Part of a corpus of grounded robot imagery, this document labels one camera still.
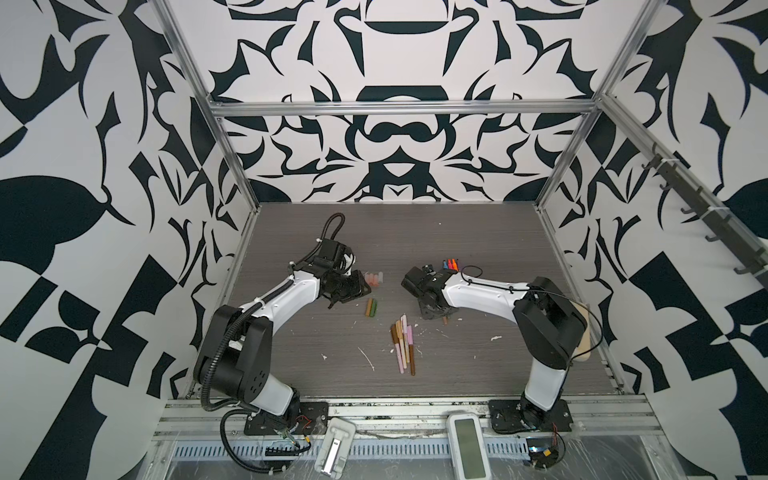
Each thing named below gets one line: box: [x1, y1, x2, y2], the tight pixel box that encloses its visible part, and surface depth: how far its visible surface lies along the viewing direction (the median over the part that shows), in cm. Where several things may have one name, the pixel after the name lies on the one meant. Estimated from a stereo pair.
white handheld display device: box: [446, 412, 492, 480], surface depth 69 cm
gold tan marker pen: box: [396, 320, 407, 369], surface depth 89 cm
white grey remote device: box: [314, 417, 357, 478], surface depth 71 cm
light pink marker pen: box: [401, 314, 410, 364], surface depth 89 cm
